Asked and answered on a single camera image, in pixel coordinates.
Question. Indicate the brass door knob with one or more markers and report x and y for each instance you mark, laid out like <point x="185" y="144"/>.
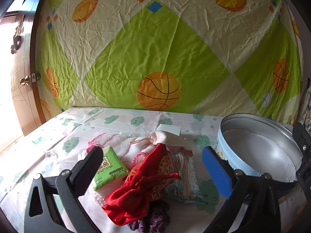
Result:
<point x="24" y="81"/>

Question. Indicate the green tissue pack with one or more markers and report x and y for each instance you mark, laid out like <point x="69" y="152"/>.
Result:
<point x="111" y="167"/>

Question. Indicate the large metal basin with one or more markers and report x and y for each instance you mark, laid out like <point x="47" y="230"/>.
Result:
<point x="255" y="145"/>

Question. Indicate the white fuzzy knit cloth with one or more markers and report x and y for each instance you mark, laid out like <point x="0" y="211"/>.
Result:
<point x="98" y="197"/>

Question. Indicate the purple scrunchie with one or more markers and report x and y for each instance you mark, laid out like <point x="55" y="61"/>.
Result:
<point x="155" y="220"/>

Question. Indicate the ball printed green sheet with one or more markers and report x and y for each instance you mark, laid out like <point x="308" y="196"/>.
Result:
<point x="170" y="41"/>

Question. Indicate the white sponge with black stripe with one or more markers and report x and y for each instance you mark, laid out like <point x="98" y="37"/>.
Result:
<point x="168" y="129"/>

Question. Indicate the cloud printed white sheet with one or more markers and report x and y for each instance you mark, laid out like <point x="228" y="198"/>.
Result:
<point x="60" y="136"/>

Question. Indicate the dark door ornament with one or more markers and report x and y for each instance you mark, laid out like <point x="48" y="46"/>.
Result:
<point x="17" y="41"/>

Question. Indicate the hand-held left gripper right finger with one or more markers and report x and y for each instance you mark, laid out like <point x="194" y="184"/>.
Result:
<point x="216" y="172"/>

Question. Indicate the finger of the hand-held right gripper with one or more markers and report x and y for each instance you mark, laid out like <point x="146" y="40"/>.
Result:
<point x="305" y="150"/>

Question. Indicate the wooden door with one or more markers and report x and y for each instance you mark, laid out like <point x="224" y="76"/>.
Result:
<point x="26" y="97"/>

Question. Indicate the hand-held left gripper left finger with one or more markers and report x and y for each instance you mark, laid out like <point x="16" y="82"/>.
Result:
<point x="93" y="160"/>

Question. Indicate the pink towel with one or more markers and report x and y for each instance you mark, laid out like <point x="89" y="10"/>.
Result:
<point x="121" y="145"/>

